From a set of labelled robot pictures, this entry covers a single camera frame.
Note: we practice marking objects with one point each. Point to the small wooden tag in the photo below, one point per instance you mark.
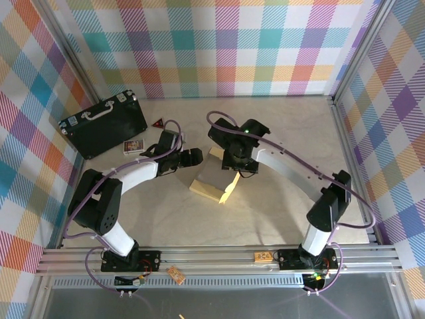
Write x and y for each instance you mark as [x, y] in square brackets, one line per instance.
[263, 256]

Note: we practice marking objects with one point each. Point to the aluminium side rail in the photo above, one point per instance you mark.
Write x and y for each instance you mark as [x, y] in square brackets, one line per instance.
[79, 163]
[348, 149]

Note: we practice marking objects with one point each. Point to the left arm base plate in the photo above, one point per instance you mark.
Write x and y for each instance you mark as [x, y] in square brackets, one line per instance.
[149, 260]

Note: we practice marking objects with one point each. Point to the small orange circuit board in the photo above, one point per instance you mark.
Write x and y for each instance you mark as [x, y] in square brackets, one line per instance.
[176, 275]

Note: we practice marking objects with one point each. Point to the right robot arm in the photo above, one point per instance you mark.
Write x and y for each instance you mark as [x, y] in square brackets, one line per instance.
[325, 209]

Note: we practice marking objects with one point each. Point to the small printed card box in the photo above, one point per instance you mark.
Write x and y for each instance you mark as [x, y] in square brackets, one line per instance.
[133, 147]

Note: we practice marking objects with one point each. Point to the white paper box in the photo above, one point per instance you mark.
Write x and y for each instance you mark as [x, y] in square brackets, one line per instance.
[212, 172]

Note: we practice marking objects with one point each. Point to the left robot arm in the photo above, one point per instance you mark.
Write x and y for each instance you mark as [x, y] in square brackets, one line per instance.
[99, 206]

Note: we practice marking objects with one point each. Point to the grey metal sheet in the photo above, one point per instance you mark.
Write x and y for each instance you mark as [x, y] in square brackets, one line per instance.
[232, 302]

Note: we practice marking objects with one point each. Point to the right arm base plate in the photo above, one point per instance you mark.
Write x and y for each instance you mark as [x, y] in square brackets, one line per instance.
[289, 259]

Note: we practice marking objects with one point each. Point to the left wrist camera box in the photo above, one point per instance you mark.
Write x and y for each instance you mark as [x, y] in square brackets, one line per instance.
[177, 139]

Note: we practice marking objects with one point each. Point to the black briefcase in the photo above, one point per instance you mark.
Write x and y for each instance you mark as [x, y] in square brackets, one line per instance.
[106, 129]

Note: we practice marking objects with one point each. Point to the aluminium mounting rail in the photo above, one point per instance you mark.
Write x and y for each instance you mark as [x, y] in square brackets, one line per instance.
[216, 257]

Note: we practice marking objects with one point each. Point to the aluminium frame post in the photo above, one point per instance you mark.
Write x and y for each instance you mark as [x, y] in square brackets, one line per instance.
[73, 53]
[363, 50]

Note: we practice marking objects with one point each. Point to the red triangle sign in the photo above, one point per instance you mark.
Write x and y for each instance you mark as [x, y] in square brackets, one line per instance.
[158, 124]

